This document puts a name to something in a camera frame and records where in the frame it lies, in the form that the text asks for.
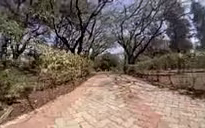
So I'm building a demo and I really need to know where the green hedge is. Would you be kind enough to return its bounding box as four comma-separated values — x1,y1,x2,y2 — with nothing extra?
133,46,205,73

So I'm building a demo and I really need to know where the row of trees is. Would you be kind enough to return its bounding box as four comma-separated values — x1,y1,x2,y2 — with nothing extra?
0,0,205,75

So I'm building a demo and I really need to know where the wooden plank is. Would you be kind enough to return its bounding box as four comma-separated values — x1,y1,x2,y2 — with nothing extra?
0,105,15,127

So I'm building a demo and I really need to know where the yellow-green bush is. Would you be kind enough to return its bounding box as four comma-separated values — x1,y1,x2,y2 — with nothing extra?
29,44,94,88

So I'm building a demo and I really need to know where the red brick path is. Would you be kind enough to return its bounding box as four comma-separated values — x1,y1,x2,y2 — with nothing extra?
0,72,205,128

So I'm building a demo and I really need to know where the low grey wall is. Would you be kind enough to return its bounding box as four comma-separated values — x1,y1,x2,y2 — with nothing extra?
126,68,205,95

